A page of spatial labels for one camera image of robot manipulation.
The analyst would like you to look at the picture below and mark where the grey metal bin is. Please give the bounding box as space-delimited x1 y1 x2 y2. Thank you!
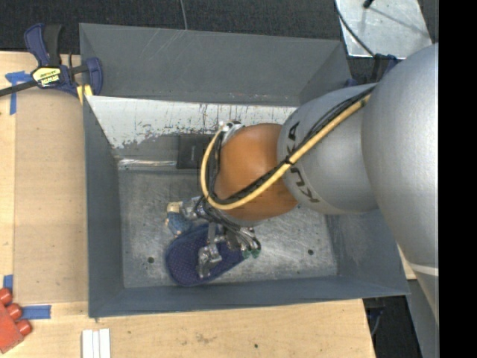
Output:
78 22 411 318

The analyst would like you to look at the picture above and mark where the clear plastic strip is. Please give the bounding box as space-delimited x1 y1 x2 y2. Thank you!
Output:
118 157 178 172

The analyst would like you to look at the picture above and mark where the pale wood board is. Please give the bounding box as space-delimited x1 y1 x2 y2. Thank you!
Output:
13 87 90 305

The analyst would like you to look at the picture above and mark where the blue and silver object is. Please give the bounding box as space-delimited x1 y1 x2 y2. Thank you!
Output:
165 196 204 237

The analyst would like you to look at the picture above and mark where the dark blue dotted cloth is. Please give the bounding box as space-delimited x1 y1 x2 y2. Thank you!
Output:
165 223 247 288

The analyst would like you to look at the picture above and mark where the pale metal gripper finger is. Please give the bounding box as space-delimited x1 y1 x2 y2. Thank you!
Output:
206 245 224 265
196 251 212 280

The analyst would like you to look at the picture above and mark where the black flat box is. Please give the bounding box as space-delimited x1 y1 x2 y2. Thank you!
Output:
176 134 214 171

